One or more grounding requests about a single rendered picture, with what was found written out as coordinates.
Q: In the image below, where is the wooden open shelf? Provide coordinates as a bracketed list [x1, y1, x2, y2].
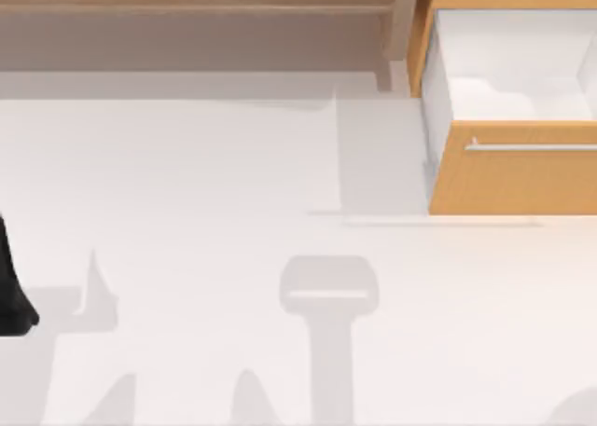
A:
[0, 0, 421, 93]

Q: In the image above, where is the pale wooden drawer front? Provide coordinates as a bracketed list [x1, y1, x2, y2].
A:
[427, 119, 597, 216]

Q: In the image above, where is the pulled-out white drawer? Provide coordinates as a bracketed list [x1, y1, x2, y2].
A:
[419, 8, 597, 213]

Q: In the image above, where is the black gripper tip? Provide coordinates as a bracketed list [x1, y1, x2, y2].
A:
[0, 215, 40, 338]

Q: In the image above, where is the long metal drawer handle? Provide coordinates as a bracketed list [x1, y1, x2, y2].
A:
[464, 136, 597, 153]

